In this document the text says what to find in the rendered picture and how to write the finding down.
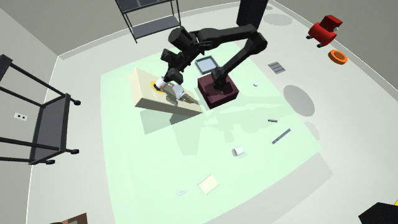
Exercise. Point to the beige service panel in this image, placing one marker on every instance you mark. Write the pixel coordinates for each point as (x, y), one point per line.
(146, 94)

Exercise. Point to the cream flat rectangular block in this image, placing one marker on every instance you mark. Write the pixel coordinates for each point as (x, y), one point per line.
(208, 184)

